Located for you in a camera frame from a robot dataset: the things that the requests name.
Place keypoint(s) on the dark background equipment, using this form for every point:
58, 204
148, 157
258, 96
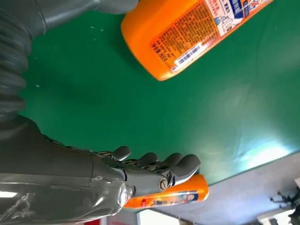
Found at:
292, 202

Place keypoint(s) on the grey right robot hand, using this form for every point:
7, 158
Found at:
58, 174

